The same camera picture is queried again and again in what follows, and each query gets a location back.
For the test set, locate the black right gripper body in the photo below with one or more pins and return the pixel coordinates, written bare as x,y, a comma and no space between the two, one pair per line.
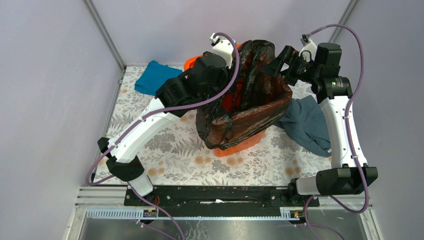
299,70

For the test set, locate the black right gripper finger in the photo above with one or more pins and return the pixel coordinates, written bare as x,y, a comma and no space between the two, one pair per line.
274,68
288,54

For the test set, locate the black trash bag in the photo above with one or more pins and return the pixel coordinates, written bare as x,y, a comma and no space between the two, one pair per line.
254,103

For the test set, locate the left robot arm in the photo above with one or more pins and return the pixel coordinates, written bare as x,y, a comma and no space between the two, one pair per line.
206,81

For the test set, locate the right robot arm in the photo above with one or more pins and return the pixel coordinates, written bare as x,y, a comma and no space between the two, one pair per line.
350,173

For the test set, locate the orange plastic trash bin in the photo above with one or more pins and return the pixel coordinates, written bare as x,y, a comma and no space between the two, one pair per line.
244,145

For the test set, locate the grey-blue cloth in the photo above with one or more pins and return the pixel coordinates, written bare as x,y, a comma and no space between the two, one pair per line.
305,123

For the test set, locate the blue cloth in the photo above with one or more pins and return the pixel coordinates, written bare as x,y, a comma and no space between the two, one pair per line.
154,76

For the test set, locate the floral table mat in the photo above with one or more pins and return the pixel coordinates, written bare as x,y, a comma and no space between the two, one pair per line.
177,156

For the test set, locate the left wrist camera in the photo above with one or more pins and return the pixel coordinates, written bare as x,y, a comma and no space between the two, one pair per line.
222,47

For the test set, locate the right aluminium frame post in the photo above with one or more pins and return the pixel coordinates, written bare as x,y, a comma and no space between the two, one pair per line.
352,4

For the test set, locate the aluminium frame post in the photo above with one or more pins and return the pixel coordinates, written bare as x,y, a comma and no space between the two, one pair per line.
96,17
352,4

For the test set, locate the left aluminium frame post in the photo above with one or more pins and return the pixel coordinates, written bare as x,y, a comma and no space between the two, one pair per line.
96,17

